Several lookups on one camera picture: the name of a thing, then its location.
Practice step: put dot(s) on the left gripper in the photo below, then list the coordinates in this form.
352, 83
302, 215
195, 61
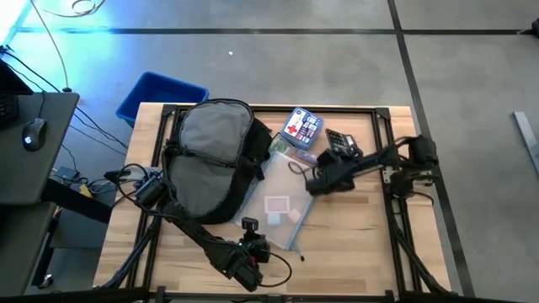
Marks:
254, 248

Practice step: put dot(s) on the purple playing card deck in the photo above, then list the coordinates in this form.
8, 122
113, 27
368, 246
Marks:
277, 205

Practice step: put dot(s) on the blue plastic bin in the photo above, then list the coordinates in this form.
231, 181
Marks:
160, 90

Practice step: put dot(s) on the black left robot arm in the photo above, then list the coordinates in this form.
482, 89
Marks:
189, 227

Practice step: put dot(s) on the small white block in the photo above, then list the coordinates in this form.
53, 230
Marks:
273, 219

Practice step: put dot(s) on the purple packet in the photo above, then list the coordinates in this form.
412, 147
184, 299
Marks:
305, 157

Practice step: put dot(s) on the dark floor object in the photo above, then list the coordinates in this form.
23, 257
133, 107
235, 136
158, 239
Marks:
535, 27

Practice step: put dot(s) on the clear mesh pouch blue trim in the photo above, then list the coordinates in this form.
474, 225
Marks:
278, 185

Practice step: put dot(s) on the yellow tag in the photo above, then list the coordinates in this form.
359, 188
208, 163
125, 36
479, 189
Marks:
86, 191

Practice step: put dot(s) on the grey metal bar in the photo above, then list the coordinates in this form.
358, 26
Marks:
527, 134

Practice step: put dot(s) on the black calculator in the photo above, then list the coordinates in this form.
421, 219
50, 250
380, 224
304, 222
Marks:
339, 141

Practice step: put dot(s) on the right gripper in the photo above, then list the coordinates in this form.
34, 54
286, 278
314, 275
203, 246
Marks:
341, 179

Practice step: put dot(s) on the pink eraser block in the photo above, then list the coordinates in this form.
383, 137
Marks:
295, 215

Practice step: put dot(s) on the blue first aid kit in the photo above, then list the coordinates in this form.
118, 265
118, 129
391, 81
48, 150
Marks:
301, 128

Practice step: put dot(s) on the black laptop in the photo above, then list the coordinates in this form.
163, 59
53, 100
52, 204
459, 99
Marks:
10, 82

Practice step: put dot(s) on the dark grey desk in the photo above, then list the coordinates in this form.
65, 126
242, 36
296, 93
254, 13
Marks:
25, 177

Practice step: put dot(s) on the black power adapter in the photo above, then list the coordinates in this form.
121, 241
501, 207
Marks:
66, 173

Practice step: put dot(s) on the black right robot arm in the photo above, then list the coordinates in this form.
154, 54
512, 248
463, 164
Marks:
379, 157

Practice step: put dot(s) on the black backpack grey lining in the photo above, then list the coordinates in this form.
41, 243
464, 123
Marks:
215, 130

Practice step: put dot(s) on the green packet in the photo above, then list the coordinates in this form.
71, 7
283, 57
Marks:
281, 145

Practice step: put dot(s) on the black computer mouse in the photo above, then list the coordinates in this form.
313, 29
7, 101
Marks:
34, 134

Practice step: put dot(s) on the caster wheel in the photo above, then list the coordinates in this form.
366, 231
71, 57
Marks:
47, 281

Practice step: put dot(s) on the black aluminium table frame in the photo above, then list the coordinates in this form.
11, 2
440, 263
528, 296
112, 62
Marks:
349, 110

